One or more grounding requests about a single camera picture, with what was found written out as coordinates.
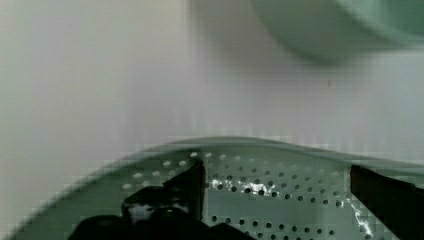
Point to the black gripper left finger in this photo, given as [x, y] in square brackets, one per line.
[170, 211]

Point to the green mug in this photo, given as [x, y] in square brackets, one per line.
[332, 30]

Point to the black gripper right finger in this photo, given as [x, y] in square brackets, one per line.
[399, 205]

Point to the green plastic strainer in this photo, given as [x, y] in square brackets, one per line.
[266, 189]

